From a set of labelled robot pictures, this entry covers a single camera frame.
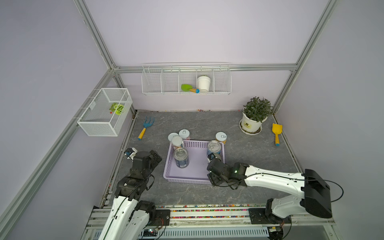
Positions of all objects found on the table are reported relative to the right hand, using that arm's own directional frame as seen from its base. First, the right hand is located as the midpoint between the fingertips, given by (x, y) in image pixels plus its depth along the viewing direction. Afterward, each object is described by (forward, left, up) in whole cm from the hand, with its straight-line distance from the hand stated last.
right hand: (214, 172), depth 81 cm
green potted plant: (+37, -30, +12) cm, 49 cm away
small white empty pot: (+48, +5, +24) cm, 54 cm away
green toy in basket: (+29, +53, +21) cm, 64 cm away
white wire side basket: (+29, +61, +18) cm, 69 cm away
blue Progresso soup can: (+15, -1, +2) cm, 15 cm away
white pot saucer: (+31, -27, -6) cm, 42 cm away
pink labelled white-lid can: (+28, +18, -3) cm, 33 cm away
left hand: (+4, +32, +10) cm, 34 cm away
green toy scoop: (+52, +17, +18) cm, 57 cm away
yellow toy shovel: (+35, -50, -8) cm, 61 cm away
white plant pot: (+33, -28, 0) cm, 43 cm away
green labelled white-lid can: (+27, +27, -2) cm, 38 cm away
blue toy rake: (+41, +49, -8) cm, 64 cm away
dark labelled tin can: (+9, -3, 0) cm, 10 cm away
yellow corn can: (+26, -7, -3) cm, 27 cm away
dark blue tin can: (+9, +19, +2) cm, 21 cm away
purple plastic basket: (+4, +10, -10) cm, 15 cm away
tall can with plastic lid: (+17, +21, +5) cm, 28 cm away
